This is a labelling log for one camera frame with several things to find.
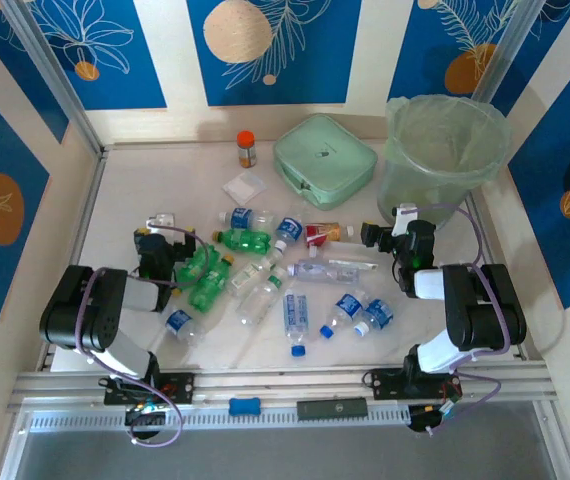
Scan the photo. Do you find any white left camera bracket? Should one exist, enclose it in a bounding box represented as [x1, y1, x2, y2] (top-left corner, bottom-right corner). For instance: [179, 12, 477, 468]
[145, 213, 176, 232]

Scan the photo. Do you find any tall blue-label bottle blue cap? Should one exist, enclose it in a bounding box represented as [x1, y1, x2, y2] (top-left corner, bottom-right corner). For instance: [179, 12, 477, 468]
[280, 292, 311, 359]

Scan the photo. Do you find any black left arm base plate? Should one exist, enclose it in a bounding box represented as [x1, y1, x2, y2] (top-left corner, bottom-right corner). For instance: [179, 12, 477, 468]
[103, 372, 196, 406]

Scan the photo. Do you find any black base electronics module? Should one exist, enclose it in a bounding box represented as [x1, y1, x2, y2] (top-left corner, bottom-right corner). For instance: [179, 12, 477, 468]
[407, 403, 461, 437]
[123, 402, 170, 442]

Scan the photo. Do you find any blue bone-shaped clip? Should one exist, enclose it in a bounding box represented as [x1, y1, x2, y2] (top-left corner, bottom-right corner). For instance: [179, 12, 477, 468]
[228, 397, 262, 417]

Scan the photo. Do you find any small clear plastic packet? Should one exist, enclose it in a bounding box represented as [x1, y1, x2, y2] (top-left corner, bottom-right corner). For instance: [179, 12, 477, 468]
[222, 170, 268, 206]

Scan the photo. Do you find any slotted grey cable duct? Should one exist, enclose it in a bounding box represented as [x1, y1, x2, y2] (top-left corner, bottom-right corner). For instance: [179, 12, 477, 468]
[24, 403, 411, 431]

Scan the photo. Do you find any translucent grey bin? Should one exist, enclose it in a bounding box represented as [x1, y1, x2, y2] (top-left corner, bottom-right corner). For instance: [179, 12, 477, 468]
[375, 164, 472, 236]

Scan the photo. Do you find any white right camera bracket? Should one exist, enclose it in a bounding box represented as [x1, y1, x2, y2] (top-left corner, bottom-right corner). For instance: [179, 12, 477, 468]
[392, 202, 419, 236]

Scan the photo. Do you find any clear bottle green cap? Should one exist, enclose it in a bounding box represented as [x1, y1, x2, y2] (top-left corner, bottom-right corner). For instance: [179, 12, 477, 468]
[234, 272, 289, 327]

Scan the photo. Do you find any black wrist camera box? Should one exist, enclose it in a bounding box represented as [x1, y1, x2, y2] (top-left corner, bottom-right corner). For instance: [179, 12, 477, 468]
[175, 225, 200, 262]
[360, 221, 382, 250]

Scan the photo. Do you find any clear bottle pale label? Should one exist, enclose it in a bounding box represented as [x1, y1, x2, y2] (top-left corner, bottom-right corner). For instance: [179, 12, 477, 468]
[287, 259, 361, 285]

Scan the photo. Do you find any crushed blue-label bottle white cap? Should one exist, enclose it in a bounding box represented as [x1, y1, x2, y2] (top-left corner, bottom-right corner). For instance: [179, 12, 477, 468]
[272, 214, 305, 254]

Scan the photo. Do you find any mint green zip pouch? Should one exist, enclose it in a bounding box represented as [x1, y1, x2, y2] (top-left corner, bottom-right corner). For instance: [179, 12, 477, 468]
[272, 113, 380, 212]

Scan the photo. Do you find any small jar orange lid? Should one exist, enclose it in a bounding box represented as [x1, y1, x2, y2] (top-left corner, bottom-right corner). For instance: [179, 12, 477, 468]
[235, 130, 258, 169]

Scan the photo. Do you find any clear plastic bottle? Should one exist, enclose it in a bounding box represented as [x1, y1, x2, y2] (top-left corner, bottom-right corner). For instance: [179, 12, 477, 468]
[327, 255, 380, 274]

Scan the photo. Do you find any aluminium rail frame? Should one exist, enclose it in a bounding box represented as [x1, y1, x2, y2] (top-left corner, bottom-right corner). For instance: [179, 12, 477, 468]
[7, 367, 554, 409]

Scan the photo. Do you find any red gold label bottle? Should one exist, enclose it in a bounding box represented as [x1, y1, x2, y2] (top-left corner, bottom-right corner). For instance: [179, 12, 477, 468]
[304, 220, 357, 249]

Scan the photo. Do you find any black flat bar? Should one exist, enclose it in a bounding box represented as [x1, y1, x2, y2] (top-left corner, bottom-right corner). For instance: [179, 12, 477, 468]
[296, 397, 369, 420]

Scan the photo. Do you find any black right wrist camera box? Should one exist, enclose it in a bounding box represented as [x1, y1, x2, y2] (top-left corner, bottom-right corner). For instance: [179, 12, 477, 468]
[360, 221, 382, 250]

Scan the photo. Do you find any white camera bracket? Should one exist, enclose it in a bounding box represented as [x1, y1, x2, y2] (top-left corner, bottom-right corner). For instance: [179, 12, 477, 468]
[392, 202, 419, 236]
[145, 213, 176, 232]

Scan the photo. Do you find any slim blue-label bottle white cap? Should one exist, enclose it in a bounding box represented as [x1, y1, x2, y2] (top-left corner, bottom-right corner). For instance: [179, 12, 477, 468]
[217, 206, 280, 232]

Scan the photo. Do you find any aluminium corner post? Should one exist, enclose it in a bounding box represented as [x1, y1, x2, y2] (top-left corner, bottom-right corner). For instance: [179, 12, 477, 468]
[0, 0, 109, 159]
[469, 0, 549, 101]

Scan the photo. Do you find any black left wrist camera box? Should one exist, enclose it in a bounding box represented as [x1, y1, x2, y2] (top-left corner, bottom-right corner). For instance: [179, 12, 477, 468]
[175, 225, 200, 262]

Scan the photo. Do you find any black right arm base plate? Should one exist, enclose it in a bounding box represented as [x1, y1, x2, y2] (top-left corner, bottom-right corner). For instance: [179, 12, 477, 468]
[363, 368, 464, 401]

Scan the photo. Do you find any green bottle yellow cap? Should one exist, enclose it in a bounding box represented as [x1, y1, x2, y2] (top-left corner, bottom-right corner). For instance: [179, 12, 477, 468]
[210, 227, 273, 253]
[174, 225, 212, 297]
[187, 253, 235, 315]

